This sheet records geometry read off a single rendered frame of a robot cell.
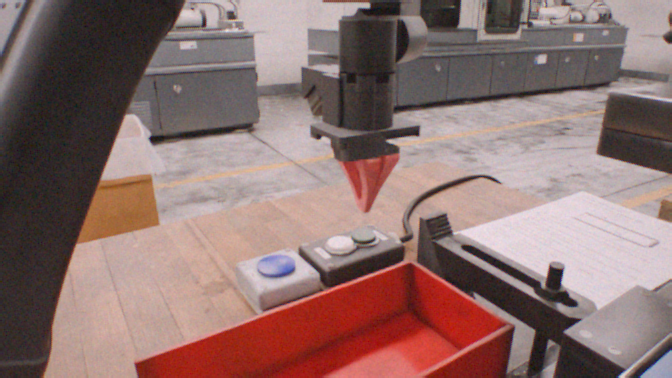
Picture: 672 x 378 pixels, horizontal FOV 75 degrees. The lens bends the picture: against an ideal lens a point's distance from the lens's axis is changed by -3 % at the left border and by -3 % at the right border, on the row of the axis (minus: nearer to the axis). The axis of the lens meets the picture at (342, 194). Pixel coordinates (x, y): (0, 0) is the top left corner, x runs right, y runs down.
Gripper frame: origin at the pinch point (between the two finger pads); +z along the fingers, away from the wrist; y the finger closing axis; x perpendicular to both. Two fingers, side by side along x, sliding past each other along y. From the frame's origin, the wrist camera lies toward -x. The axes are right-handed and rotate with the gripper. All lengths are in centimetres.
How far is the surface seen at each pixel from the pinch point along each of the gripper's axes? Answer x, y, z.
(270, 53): -599, -244, 38
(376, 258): 3.4, 0.5, 5.2
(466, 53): -392, -426, 31
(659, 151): 28.7, 1.8, -13.9
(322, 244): -1.7, 4.5, 4.6
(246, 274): -0.2, 14.2, 4.7
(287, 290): 3.7, 11.5, 5.3
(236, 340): 11.0, 19.1, 2.9
